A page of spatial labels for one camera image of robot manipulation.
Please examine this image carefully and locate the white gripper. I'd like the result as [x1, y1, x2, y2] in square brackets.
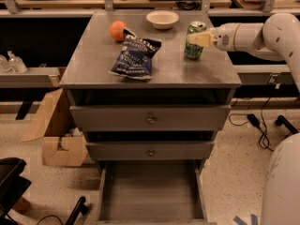
[187, 23, 236, 52]

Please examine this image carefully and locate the green soda can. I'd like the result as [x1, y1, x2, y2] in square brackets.
[185, 21, 206, 60]

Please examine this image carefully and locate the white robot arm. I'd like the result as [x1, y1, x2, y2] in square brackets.
[187, 13, 300, 225]

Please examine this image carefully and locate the grey top drawer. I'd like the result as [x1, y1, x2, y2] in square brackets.
[70, 105, 231, 131]

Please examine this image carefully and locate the grey drawer cabinet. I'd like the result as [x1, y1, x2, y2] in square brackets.
[59, 9, 243, 225]

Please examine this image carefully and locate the grey middle drawer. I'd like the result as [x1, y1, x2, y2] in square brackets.
[86, 142, 214, 161]

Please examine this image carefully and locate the grey open bottom drawer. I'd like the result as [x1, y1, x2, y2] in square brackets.
[97, 160, 217, 225]

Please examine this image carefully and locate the white paper bowl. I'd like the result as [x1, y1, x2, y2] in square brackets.
[146, 10, 179, 30]

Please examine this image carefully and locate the blue chip bag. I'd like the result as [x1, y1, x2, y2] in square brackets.
[111, 28, 161, 81]

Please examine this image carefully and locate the orange fruit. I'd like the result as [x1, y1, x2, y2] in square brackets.
[110, 21, 126, 42]

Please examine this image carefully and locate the black chair leg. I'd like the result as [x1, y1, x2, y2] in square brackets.
[276, 115, 298, 134]

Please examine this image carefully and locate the brown cardboard box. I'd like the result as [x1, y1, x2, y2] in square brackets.
[22, 88, 87, 167]

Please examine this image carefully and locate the blue floor tape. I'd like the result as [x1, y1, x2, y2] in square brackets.
[233, 214, 259, 225]

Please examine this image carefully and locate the clear plastic bottle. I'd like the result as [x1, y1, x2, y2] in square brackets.
[7, 51, 27, 74]

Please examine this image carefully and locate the black office chair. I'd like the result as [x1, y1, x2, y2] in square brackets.
[0, 157, 31, 225]

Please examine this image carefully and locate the black power cable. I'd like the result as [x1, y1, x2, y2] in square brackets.
[228, 97, 282, 153]

